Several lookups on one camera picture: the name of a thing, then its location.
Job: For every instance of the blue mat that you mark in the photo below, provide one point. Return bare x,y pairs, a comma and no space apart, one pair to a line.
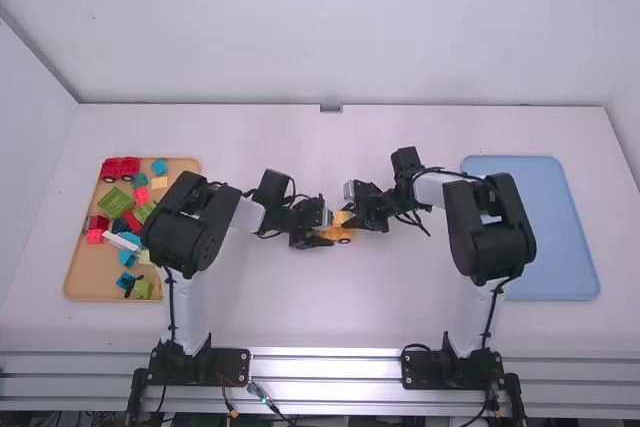
560,227

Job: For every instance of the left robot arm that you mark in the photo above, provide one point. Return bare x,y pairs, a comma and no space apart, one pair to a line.
180,227

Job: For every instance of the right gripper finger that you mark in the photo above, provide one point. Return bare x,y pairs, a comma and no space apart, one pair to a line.
350,207
354,223

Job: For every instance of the pale yellow toy brick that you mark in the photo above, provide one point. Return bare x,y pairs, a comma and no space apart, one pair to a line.
159,183

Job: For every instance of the white long toy brick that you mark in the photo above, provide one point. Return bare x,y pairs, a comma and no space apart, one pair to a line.
120,241

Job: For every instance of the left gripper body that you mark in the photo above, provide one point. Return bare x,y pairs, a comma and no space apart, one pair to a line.
305,219

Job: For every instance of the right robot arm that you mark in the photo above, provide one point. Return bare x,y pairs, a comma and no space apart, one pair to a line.
490,227

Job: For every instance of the red toy car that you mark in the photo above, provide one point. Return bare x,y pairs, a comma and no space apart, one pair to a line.
119,169

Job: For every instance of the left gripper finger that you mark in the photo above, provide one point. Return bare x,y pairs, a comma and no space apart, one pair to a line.
312,243

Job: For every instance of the red toy brick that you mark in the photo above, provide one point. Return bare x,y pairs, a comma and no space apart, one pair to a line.
97,231
132,222
141,196

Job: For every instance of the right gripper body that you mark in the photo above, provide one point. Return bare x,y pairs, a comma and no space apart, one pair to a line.
372,207

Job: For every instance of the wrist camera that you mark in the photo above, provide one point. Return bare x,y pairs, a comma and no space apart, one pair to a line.
349,190
327,217

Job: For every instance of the tan tray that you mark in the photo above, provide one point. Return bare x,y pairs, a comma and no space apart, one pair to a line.
95,277

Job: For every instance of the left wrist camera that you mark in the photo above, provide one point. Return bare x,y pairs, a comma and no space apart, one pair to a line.
327,217

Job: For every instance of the yellow toy car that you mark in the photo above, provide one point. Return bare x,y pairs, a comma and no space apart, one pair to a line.
335,235

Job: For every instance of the green flat toy brick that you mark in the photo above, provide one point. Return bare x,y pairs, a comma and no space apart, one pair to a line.
114,200

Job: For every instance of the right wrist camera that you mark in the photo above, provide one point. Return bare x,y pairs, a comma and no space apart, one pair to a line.
349,190

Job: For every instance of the dark blue toy brick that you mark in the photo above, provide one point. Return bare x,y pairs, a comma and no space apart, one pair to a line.
120,225

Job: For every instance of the silver rails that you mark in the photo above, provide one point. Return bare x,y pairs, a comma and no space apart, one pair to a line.
325,372

